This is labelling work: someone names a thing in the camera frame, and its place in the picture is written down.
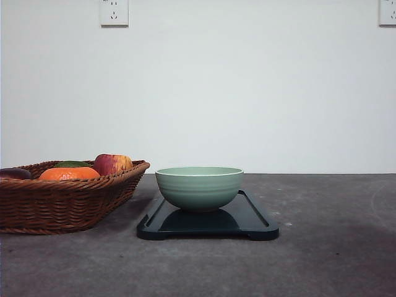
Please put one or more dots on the light green bowl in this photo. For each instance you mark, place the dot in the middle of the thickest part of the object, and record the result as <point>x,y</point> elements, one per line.
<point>199,188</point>

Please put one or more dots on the brown wicker basket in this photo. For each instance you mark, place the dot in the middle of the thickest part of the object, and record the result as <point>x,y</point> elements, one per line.
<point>67,198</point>

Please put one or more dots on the dark blue rectangular tray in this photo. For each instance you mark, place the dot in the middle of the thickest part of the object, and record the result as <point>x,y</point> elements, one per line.
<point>242,220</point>

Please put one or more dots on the red yellow apple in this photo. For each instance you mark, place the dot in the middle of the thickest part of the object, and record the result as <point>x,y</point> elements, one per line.
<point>107,164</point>

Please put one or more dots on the green avocado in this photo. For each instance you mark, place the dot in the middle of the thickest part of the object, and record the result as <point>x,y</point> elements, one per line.
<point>72,163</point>

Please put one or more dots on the orange tangerine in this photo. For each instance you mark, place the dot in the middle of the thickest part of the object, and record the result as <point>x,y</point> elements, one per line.
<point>63,173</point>

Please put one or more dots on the dark purple plum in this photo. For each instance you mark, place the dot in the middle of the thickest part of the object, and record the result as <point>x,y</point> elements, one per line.
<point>17,173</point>

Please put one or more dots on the white wall socket left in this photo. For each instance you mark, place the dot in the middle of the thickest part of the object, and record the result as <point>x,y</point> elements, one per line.
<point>114,14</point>

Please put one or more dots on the white wall socket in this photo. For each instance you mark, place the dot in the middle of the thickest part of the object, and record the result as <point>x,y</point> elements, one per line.
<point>386,13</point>
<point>114,14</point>

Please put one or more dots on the white wall socket right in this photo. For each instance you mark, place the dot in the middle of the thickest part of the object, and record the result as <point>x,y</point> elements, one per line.
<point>386,13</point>

